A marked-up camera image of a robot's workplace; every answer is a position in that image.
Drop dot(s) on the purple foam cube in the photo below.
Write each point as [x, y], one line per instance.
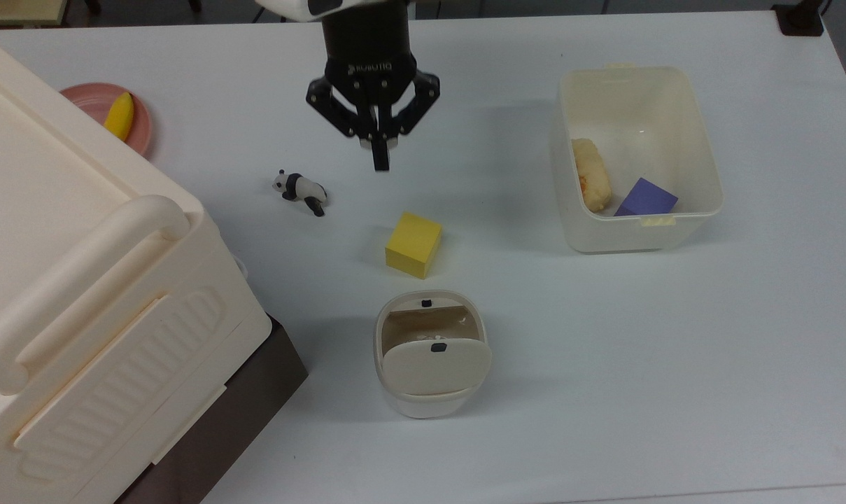
[645, 199]

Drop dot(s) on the toy bread piece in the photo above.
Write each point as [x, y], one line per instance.
[592, 175]

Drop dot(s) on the black stand base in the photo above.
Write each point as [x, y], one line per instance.
[799, 17]

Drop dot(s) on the cream plastic storage cabinet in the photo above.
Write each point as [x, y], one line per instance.
[80, 294]

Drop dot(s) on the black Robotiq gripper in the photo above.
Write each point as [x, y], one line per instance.
[367, 49]

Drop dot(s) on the white plastic storage box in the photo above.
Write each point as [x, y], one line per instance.
[695, 140]

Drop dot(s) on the panda toy figure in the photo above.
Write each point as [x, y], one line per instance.
[300, 187]

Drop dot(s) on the yellow toy banana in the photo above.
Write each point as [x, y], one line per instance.
[120, 117]

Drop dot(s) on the cream small trash can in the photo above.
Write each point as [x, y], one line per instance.
[429, 406]

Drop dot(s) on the dark brown cabinet base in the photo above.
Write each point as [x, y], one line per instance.
[248, 413]

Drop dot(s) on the pink plastic plate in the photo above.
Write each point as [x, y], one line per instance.
[139, 126]

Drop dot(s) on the cream swing trash can lid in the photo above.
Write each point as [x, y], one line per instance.
[433, 371]

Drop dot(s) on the light wooden desk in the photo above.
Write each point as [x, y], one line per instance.
[17, 10]

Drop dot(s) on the yellow foam cube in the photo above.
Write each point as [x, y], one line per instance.
[413, 245]

